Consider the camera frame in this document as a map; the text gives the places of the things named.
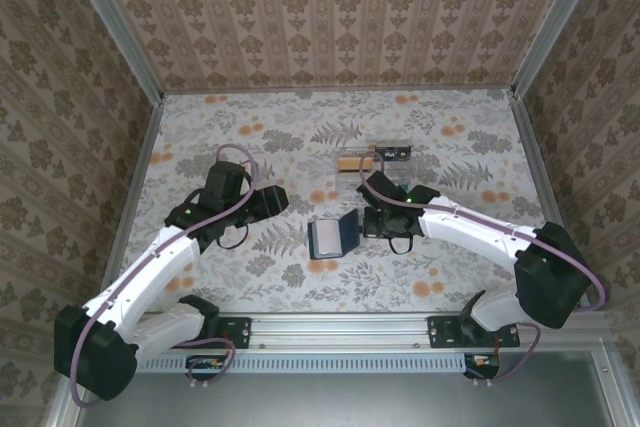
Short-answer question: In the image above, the blue card holder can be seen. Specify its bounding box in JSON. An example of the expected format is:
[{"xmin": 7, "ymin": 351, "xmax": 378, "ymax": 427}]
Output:
[{"xmin": 306, "ymin": 208, "xmax": 362, "ymax": 262}]

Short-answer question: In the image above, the silver card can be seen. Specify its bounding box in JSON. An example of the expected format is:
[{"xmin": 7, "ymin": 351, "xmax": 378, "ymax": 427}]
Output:
[{"xmin": 316, "ymin": 220, "xmax": 343, "ymax": 255}]

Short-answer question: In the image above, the orange card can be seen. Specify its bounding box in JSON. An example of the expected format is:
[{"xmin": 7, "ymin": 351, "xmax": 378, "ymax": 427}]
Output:
[{"xmin": 337, "ymin": 156, "xmax": 376, "ymax": 172}]

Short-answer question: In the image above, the clear acrylic organizer tray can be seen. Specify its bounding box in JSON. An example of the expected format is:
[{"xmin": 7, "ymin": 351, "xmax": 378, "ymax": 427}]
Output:
[{"xmin": 334, "ymin": 140, "xmax": 417, "ymax": 199}]

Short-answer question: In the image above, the small black electronics box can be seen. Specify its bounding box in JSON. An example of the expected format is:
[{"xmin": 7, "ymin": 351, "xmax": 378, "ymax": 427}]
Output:
[
  {"xmin": 185, "ymin": 354, "xmax": 225, "ymax": 382},
  {"xmin": 463, "ymin": 352, "xmax": 502, "ymax": 379}
]

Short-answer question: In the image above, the grey metal panel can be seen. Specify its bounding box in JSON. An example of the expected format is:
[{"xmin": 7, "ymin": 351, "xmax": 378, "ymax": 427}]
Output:
[{"xmin": 64, "ymin": 350, "xmax": 614, "ymax": 427}]

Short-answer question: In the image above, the right gripper thin black cable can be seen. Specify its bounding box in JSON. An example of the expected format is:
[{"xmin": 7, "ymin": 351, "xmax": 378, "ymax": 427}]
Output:
[{"xmin": 388, "ymin": 234, "xmax": 415, "ymax": 255}]

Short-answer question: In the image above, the gripper thin black cable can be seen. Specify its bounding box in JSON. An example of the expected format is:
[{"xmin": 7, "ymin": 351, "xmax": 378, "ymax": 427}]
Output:
[
  {"xmin": 215, "ymin": 222, "xmax": 250, "ymax": 250},
  {"xmin": 388, "ymin": 234, "xmax": 415, "ymax": 255}
]

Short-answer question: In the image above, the left gripper thin black cable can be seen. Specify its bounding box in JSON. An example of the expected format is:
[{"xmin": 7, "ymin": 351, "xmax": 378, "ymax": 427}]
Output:
[{"xmin": 215, "ymin": 222, "xmax": 250, "ymax": 250}]

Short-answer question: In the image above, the aluminium side rail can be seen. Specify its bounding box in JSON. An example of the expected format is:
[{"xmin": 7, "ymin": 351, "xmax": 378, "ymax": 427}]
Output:
[
  {"xmin": 107, "ymin": 94, "xmax": 166, "ymax": 288},
  {"xmin": 509, "ymin": 89, "xmax": 594, "ymax": 311}
]

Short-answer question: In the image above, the aluminium mounting rail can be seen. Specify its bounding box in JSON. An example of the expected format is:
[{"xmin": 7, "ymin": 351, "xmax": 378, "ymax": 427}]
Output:
[{"xmin": 219, "ymin": 311, "xmax": 610, "ymax": 352}]

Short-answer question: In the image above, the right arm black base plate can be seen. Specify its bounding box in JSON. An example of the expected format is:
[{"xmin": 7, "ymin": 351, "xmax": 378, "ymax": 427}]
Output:
[{"xmin": 427, "ymin": 315, "xmax": 520, "ymax": 350}]

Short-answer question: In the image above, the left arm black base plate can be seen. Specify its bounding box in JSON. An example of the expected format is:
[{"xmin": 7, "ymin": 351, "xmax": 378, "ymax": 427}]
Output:
[{"xmin": 199, "ymin": 314, "xmax": 252, "ymax": 349}]

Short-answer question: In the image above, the white slotted cable duct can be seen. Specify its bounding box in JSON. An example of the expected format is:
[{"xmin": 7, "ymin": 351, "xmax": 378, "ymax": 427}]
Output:
[{"xmin": 134, "ymin": 346, "xmax": 474, "ymax": 373}]

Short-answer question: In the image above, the aluminium frame post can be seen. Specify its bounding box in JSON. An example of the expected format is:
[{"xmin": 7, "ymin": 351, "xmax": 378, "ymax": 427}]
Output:
[
  {"xmin": 510, "ymin": 0, "xmax": 612, "ymax": 96},
  {"xmin": 59, "ymin": 0, "xmax": 166, "ymax": 101}
]

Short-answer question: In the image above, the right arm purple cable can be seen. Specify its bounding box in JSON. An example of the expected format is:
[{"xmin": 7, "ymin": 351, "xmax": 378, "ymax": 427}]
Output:
[{"xmin": 357, "ymin": 149, "xmax": 607, "ymax": 388}]

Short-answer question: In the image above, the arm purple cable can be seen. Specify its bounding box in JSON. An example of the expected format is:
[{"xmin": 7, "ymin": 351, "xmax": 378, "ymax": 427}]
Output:
[
  {"xmin": 69, "ymin": 143, "xmax": 261, "ymax": 408},
  {"xmin": 357, "ymin": 149, "xmax": 607, "ymax": 388}
]

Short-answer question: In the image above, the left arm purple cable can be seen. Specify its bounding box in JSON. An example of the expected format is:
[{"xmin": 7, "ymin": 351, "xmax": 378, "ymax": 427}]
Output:
[{"xmin": 69, "ymin": 143, "xmax": 261, "ymax": 408}]

